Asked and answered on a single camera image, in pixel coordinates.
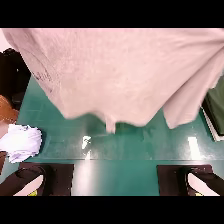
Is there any brown garment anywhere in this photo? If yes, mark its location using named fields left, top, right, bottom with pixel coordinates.
left=0, top=94, right=20, bottom=125

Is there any pale pink T-shirt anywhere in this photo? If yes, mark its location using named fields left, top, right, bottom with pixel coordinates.
left=1, top=28, right=224, bottom=135

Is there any dark green garment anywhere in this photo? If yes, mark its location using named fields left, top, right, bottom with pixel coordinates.
left=203, top=74, right=224, bottom=136

